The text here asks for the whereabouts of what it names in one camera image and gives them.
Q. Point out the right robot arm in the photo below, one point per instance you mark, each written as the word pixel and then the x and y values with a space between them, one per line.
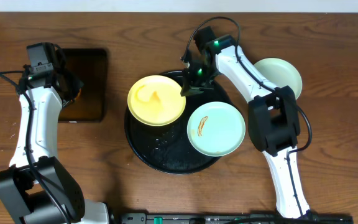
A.
pixel 273 114

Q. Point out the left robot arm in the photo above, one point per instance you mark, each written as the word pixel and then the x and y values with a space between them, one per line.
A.
pixel 36 188

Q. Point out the light blue plate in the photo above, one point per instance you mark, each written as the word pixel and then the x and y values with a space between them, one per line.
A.
pixel 281 73
pixel 216 129

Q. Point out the black rectangular water tray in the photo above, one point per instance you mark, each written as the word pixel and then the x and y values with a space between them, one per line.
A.
pixel 91 67

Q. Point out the yellow plate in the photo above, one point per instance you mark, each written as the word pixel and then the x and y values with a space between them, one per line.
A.
pixel 156 100

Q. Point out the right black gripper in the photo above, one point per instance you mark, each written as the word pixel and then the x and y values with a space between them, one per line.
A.
pixel 191 86

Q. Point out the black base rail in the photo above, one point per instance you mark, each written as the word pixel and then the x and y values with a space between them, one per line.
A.
pixel 255 218

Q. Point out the round black serving tray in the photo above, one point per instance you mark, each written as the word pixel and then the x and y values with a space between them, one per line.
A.
pixel 167 148

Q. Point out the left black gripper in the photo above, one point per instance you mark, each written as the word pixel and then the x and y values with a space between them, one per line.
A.
pixel 70 86

